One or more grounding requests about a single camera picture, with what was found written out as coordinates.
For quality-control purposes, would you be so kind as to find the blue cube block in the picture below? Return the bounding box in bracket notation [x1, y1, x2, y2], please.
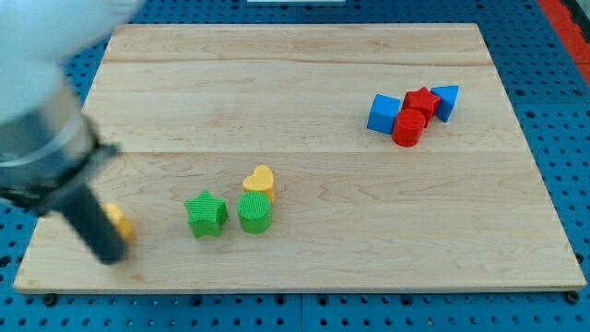
[366, 94, 401, 135]

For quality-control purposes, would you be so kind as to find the green cylinder block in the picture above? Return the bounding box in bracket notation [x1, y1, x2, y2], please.
[237, 191, 272, 234]

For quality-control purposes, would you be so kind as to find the yellow heart block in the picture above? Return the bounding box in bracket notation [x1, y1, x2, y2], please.
[242, 164, 275, 204]

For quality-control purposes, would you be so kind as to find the blue triangle block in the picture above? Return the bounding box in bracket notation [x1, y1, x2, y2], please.
[431, 85, 460, 123]

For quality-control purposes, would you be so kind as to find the red star block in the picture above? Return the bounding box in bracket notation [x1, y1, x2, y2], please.
[402, 87, 442, 127]

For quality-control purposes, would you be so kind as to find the red cylinder block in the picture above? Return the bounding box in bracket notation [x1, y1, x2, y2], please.
[391, 108, 426, 148]

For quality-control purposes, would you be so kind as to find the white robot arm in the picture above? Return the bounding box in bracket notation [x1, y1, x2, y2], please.
[1, 0, 143, 213]

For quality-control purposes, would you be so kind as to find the wooden board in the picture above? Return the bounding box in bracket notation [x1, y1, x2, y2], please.
[14, 23, 586, 294]

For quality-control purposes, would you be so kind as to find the green star block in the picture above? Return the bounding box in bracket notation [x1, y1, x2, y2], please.
[183, 189, 229, 238]

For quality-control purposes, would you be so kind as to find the yellow block behind pusher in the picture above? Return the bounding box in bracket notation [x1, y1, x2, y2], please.
[103, 203, 135, 243]

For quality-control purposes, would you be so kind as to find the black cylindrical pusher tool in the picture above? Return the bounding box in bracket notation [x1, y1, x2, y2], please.
[56, 184, 127, 265]

